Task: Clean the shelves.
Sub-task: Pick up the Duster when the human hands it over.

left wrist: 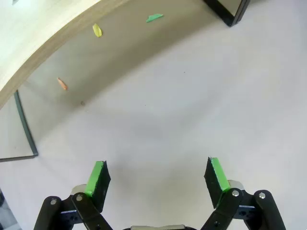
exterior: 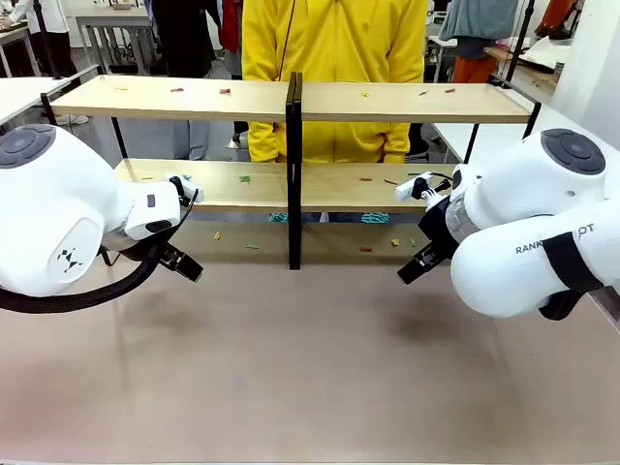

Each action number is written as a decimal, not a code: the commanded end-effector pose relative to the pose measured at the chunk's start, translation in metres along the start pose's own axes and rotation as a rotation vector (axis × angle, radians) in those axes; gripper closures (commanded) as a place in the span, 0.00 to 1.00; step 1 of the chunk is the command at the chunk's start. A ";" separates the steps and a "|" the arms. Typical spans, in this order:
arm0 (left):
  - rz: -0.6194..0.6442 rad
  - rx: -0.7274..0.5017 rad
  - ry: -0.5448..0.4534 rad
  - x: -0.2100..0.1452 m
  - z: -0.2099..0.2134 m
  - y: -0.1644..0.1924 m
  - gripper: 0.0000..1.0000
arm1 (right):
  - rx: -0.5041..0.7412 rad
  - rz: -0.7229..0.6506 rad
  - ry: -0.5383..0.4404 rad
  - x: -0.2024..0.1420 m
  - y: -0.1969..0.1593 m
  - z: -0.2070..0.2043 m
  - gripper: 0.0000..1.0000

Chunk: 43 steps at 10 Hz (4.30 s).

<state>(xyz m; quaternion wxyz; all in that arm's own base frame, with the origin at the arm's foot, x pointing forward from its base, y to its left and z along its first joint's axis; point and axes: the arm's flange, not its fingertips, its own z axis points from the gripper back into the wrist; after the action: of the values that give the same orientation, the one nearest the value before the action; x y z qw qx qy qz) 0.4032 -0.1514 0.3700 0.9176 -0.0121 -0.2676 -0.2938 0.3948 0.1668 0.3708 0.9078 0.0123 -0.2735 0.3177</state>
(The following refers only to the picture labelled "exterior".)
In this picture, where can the background work table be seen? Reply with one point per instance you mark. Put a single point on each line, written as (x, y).
(14, 34)

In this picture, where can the black frame wooden shelf unit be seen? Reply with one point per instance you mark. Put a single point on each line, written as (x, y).
(194, 99)
(412, 104)

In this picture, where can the person in yellow hoodie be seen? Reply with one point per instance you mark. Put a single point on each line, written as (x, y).
(339, 48)

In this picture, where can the person's left forearm yellow sleeve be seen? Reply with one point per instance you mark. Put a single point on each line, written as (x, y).
(397, 140)

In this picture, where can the black stand pole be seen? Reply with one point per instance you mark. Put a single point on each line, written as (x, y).
(46, 39)
(520, 43)

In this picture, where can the person's right forearm yellow sleeve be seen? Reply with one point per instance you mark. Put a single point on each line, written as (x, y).
(264, 140)

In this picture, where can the red garment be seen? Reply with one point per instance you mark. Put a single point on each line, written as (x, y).
(230, 24)

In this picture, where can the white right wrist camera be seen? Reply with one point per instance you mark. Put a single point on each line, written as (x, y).
(404, 191)

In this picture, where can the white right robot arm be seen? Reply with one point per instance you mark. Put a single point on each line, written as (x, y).
(523, 203)

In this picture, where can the white side table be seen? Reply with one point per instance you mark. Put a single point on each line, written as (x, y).
(24, 94)
(455, 138)

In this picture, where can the orange background object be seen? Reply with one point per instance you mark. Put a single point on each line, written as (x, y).
(562, 14)

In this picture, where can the grey background table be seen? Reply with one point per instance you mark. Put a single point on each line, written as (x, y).
(116, 19)

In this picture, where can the orange garment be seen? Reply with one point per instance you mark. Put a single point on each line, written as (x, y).
(472, 70)

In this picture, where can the wooden background table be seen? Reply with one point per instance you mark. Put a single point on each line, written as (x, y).
(537, 72)

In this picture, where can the grey-blue hanging cloth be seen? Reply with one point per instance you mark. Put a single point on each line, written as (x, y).
(477, 19)

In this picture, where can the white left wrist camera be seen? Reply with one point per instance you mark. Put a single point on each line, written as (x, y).
(194, 190)

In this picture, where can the person in white coat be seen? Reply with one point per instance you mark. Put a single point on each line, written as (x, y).
(46, 24)

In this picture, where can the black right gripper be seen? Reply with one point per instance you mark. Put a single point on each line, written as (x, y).
(436, 223)

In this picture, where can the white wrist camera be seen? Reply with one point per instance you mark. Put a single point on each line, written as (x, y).
(194, 190)
(404, 191)

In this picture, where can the person in black clothes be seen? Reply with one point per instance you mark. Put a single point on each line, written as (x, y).
(189, 39)

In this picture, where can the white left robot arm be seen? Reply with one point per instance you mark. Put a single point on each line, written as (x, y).
(48, 208)

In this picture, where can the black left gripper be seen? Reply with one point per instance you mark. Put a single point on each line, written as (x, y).
(157, 253)

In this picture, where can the white sheet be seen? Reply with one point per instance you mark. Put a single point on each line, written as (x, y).
(547, 51)

